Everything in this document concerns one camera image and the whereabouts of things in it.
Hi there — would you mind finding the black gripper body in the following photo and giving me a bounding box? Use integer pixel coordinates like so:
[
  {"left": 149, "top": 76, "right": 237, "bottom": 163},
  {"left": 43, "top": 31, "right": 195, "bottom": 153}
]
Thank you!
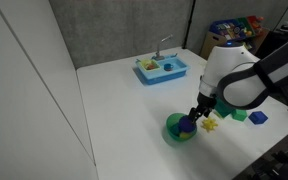
[{"left": 196, "top": 91, "right": 218, "bottom": 113}]

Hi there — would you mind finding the purple spiky ball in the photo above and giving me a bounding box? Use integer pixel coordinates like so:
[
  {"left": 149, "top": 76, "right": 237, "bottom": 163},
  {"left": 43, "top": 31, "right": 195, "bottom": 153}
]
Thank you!
[{"left": 178, "top": 115, "right": 197, "bottom": 134}]

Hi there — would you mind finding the green plastic bowl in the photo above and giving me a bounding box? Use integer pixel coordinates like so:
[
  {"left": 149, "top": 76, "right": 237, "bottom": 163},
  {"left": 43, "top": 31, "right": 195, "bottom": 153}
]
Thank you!
[{"left": 165, "top": 112, "right": 198, "bottom": 143}]

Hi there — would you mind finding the yellow spiky star toy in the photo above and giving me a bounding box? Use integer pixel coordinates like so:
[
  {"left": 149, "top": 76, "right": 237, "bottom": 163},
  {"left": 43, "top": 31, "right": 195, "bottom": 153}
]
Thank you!
[{"left": 201, "top": 116, "right": 219, "bottom": 133}]

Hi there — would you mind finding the small yellow toy piece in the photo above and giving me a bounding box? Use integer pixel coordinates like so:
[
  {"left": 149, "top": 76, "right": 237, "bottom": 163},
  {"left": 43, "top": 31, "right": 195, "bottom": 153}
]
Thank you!
[{"left": 179, "top": 131, "right": 192, "bottom": 139}]

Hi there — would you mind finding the small blue toy piece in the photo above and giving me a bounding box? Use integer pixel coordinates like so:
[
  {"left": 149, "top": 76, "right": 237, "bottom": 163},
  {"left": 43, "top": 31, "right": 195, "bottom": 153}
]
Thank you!
[{"left": 169, "top": 123, "right": 182, "bottom": 135}]

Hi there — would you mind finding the green toy cube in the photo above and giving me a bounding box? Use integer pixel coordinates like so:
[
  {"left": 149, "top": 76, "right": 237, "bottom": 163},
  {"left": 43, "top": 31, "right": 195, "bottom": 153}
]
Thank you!
[{"left": 231, "top": 109, "right": 248, "bottom": 122}]

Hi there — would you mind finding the blue toy sink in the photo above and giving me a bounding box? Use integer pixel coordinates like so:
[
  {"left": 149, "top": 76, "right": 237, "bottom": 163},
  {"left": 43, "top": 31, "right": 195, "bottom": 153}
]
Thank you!
[{"left": 135, "top": 55, "right": 191, "bottom": 86}]

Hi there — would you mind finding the bright blue toy cube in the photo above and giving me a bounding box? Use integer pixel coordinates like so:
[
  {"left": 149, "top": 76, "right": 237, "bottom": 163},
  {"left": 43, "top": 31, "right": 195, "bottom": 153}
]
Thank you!
[{"left": 248, "top": 110, "right": 269, "bottom": 126}]

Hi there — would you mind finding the brown cardboard panel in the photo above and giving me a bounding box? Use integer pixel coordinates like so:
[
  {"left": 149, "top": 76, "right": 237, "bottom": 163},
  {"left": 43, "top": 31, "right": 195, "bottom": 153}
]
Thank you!
[{"left": 199, "top": 31, "right": 228, "bottom": 62}]

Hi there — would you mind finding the grey toy faucet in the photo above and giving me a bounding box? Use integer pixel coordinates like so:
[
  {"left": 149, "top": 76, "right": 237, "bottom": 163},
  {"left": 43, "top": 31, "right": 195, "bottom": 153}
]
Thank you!
[{"left": 152, "top": 34, "right": 174, "bottom": 62}]

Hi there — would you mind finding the yellow-green sink basket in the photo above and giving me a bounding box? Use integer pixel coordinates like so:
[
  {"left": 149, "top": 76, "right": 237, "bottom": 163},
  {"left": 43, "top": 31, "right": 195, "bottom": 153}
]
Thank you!
[{"left": 139, "top": 58, "right": 161, "bottom": 72}]

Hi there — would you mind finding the black vertical pole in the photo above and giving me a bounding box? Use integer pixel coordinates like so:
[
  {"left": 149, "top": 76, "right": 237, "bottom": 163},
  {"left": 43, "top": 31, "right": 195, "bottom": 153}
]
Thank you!
[{"left": 182, "top": 0, "right": 196, "bottom": 50}]

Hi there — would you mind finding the toy shelf with coloured bins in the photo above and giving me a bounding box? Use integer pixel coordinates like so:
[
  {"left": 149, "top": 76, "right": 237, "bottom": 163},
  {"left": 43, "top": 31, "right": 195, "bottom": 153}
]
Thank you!
[{"left": 209, "top": 15, "right": 270, "bottom": 56}]

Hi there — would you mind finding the black camera stand equipment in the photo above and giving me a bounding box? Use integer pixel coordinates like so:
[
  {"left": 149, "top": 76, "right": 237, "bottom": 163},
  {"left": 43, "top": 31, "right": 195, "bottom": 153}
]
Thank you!
[{"left": 233, "top": 123, "right": 288, "bottom": 180}]

